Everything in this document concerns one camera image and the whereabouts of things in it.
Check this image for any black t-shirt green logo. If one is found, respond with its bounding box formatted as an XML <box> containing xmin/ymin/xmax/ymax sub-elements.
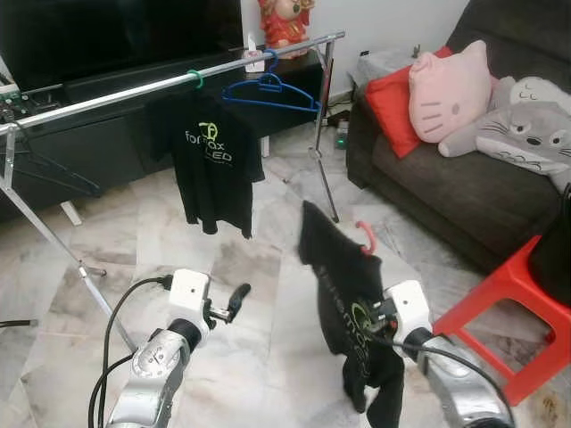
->
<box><xmin>145</xmin><ymin>85</ymin><xmax>266</xmax><ymax>240</ymax></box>
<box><xmin>297</xmin><ymin>201</ymin><xmax>407</xmax><ymax>428</ymax></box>

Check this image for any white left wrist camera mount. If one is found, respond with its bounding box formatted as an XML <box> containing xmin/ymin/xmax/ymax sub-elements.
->
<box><xmin>167</xmin><ymin>268</ymin><xmax>212</xmax><ymax>325</ymax></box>

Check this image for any power strip with green light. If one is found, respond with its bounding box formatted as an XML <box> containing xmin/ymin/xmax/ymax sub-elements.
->
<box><xmin>333</xmin><ymin>119</ymin><xmax>352</xmax><ymax>151</ymax></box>

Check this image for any dark brown sofa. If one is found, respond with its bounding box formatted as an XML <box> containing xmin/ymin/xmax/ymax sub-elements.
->
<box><xmin>346</xmin><ymin>0</ymin><xmax>571</xmax><ymax>273</ymax></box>

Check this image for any grey folded cloth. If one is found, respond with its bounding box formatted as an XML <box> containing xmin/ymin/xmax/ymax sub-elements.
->
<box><xmin>357</xmin><ymin>49</ymin><xmax>418</xmax><ymax>90</ymax></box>

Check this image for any red plastic hanger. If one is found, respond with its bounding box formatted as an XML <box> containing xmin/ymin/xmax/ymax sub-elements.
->
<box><xmin>355</xmin><ymin>220</ymin><xmax>378</xmax><ymax>258</ymax></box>

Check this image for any red laughing buddha figurine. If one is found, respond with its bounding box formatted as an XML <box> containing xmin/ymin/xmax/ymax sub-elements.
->
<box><xmin>258</xmin><ymin>0</ymin><xmax>315</xmax><ymax>60</ymax></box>

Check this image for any black plastic bucket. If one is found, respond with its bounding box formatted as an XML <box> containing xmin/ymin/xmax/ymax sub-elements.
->
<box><xmin>534</xmin><ymin>203</ymin><xmax>571</xmax><ymax>306</ymax></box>

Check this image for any black flat television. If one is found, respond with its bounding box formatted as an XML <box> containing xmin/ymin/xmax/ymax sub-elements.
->
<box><xmin>0</xmin><ymin>0</ymin><xmax>244</xmax><ymax>93</ymax></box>

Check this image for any black television console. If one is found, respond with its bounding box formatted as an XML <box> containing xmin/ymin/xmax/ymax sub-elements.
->
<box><xmin>0</xmin><ymin>52</ymin><xmax>327</xmax><ymax>224</ymax></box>

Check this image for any blue plastic hanger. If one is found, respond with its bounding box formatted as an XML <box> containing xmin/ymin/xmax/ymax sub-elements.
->
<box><xmin>221</xmin><ymin>49</ymin><xmax>322</xmax><ymax>115</ymax></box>

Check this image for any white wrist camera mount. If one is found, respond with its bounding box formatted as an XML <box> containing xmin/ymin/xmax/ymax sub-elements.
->
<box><xmin>382</xmin><ymin>279</ymin><xmax>434</xmax><ymax>336</ymax></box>
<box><xmin>167</xmin><ymin>268</ymin><xmax>212</xmax><ymax>325</ymax></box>

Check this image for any pink cat face cushion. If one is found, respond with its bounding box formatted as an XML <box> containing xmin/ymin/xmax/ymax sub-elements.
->
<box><xmin>409</xmin><ymin>40</ymin><xmax>494</xmax><ymax>144</ymax></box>

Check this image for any black wire hanger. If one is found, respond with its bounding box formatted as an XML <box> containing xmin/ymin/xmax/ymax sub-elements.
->
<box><xmin>13</xmin><ymin>125</ymin><xmax>103</xmax><ymax>199</ymax></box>

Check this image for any grey totoro plush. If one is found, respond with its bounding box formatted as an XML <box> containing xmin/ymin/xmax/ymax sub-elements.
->
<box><xmin>437</xmin><ymin>76</ymin><xmax>571</xmax><ymax>193</ymax></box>

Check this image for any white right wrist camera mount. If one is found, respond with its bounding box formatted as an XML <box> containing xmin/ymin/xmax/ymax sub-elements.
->
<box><xmin>382</xmin><ymin>279</ymin><xmax>434</xmax><ymax>336</ymax></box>

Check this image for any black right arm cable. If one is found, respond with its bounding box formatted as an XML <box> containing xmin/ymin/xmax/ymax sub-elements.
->
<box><xmin>357</xmin><ymin>330</ymin><xmax>517</xmax><ymax>428</ymax></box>

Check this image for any red cushion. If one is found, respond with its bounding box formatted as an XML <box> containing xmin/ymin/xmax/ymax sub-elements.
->
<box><xmin>364</xmin><ymin>46</ymin><xmax>456</xmax><ymax>160</ymax></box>

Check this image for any red plastic stool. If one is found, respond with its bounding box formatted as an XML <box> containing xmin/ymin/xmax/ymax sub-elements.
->
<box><xmin>433</xmin><ymin>235</ymin><xmax>571</xmax><ymax>407</ymax></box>

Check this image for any white tissue box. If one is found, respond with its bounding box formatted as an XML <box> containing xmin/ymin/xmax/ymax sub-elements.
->
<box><xmin>244</xmin><ymin>34</ymin><xmax>269</xmax><ymax>74</ymax></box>

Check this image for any green circuit board electronics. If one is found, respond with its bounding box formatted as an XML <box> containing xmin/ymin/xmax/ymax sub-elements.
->
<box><xmin>0</xmin><ymin>78</ymin><xmax>41</xmax><ymax>121</ymax></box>

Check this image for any silver clothes rack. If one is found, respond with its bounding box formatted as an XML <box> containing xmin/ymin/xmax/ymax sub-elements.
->
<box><xmin>0</xmin><ymin>32</ymin><xmax>347</xmax><ymax>353</ymax></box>

